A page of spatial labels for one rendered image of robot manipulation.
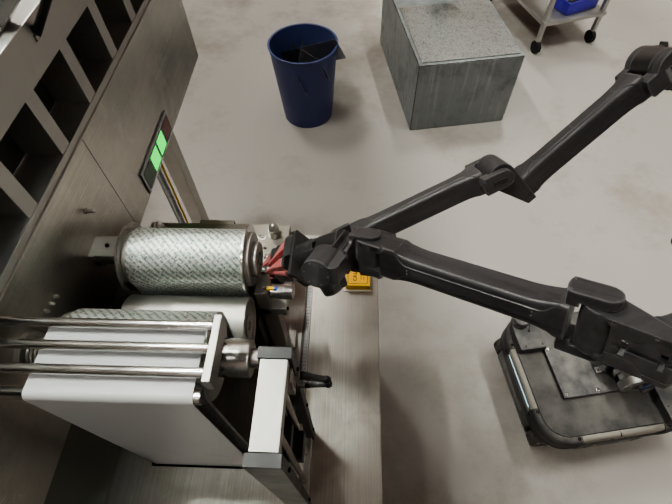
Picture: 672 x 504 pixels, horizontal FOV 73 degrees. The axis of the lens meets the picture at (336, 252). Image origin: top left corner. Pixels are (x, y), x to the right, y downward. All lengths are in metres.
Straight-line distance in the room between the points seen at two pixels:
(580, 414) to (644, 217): 1.41
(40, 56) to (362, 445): 1.03
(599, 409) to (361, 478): 1.20
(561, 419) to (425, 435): 0.54
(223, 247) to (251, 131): 2.29
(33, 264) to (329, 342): 0.71
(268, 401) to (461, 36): 2.76
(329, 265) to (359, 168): 2.11
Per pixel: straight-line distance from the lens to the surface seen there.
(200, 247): 0.95
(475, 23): 3.29
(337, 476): 1.16
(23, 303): 0.91
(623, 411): 2.16
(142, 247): 0.99
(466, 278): 0.74
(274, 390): 0.65
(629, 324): 0.70
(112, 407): 0.75
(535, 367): 2.07
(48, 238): 0.96
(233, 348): 0.76
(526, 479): 2.19
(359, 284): 1.30
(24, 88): 0.95
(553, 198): 2.96
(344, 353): 1.24
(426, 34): 3.12
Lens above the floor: 2.05
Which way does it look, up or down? 56 degrees down
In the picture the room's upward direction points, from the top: 2 degrees counter-clockwise
